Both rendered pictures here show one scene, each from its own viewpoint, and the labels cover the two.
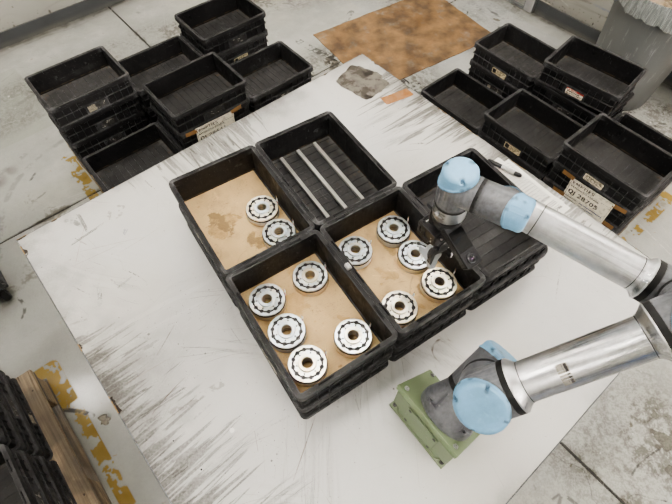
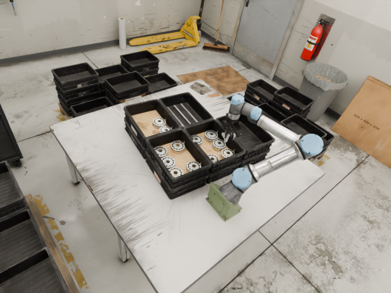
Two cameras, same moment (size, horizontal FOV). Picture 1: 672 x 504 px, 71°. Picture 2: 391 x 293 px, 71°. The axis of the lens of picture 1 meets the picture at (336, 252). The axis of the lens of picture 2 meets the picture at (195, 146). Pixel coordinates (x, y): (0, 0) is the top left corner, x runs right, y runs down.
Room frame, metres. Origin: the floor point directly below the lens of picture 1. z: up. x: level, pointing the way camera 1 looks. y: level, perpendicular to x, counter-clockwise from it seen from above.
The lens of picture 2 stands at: (-0.75, 0.12, 2.23)
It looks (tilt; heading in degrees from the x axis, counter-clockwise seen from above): 44 degrees down; 353
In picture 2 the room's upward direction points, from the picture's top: 12 degrees clockwise
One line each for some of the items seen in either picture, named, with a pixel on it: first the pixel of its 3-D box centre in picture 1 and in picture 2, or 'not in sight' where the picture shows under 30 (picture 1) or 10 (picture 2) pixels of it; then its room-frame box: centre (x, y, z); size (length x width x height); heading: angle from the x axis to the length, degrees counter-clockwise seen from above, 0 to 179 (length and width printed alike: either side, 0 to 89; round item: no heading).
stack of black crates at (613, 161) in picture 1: (597, 186); (295, 143); (1.42, -1.21, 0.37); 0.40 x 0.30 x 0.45; 41
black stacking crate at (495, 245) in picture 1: (474, 218); (242, 134); (0.86, -0.43, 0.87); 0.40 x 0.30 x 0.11; 34
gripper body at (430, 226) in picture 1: (442, 225); (230, 122); (0.64, -0.25, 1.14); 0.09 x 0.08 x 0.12; 34
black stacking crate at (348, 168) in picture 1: (324, 176); (184, 114); (1.03, 0.04, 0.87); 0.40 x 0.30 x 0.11; 34
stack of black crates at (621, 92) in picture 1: (574, 102); (287, 111); (1.99, -1.25, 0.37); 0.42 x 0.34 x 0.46; 41
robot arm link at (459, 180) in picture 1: (457, 186); (237, 104); (0.63, -0.25, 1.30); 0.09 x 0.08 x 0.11; 59
